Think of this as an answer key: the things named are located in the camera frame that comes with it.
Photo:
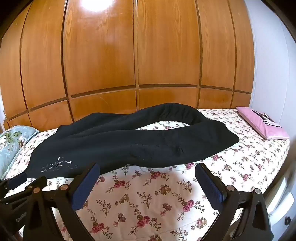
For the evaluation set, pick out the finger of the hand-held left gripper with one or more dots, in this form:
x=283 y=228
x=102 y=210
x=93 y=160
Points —
x=13 y=197
x=14 y=180

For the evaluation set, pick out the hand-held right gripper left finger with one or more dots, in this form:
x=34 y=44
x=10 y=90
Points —
x=85 y=188

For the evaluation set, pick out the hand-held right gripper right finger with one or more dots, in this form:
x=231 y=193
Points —
x=210 y=185

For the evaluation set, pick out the black pants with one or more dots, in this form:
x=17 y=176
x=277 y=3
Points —
x=111 y=139

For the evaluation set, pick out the light blue floral pillow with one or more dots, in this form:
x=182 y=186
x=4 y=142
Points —
x=10 y=143

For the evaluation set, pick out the floral bedspread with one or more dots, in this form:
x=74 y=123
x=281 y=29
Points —
x=143 y=199

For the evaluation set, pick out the pink pillow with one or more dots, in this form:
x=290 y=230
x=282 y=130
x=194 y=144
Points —
x=261 y=124

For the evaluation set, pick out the wooden wardrobe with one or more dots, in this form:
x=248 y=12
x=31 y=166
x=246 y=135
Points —
x=138 y=53

